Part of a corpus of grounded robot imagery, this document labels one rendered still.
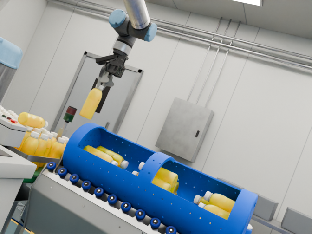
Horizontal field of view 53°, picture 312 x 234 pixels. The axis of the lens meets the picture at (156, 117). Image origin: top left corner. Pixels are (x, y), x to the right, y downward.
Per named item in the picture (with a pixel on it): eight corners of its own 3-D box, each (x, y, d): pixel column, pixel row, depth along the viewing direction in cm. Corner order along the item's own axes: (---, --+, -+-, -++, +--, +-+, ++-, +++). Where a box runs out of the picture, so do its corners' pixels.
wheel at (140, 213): (147, 211, 134) (147, 214, 136) (139, 206, 136) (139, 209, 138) (141, 219, 132) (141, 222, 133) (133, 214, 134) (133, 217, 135)
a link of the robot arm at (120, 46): (113, 39, 162) (120, 47, 171) (108, 47, 162) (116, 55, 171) (127, 43, 159) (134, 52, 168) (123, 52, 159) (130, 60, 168)
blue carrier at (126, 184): (227, 272, 116) (255, 200, 115) (54, 175, 151) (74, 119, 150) (238, 250, 142) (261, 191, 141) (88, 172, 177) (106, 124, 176)
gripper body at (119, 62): (114, 74, 158) (125, 53, 159) (100, 68, 161) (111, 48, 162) (120, 79, 165) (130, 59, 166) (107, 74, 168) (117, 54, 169)
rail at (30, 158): (25, 161, 150) (28, 155, 150) (24, 160, 150) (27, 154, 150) (75, 165, 186) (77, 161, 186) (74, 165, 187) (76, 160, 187)
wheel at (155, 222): (162, 219, 131) (163, 222, 133) (153, 214, 133) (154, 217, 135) (156, 228, 129) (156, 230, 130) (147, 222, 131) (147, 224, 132)
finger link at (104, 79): (102, 87, 156) (112, 72, 159) (93, 83, 159) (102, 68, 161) (105, 90, 159) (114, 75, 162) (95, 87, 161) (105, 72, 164)
